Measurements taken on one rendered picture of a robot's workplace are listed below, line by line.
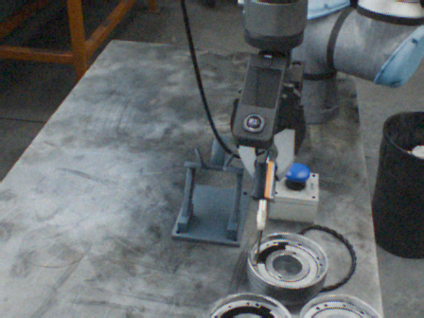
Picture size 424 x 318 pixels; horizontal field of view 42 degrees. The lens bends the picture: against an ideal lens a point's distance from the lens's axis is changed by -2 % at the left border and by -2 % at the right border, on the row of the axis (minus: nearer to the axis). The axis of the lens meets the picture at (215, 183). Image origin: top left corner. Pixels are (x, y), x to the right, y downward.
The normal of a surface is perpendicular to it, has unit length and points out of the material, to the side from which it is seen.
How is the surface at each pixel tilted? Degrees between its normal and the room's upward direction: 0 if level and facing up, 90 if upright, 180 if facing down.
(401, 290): 0
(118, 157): 0
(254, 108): 33
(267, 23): 92
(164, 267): 0
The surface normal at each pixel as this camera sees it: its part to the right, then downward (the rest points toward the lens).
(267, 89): -0.10, -0.37
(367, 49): -0.59, 0.33
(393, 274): 0.04, -0.80
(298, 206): -0.14, 0.58
